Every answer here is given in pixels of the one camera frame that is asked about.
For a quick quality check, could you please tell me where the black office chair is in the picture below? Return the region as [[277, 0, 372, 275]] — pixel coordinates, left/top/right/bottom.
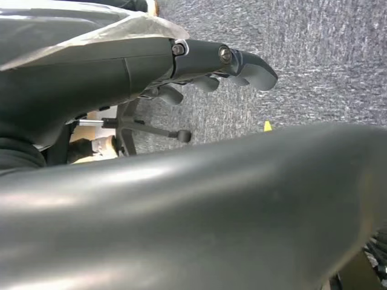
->
[[45, 98, 192, 167]]

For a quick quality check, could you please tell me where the black cable bundle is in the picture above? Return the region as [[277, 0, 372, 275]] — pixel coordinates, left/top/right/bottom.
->
[[362, 230, 387, 289]]

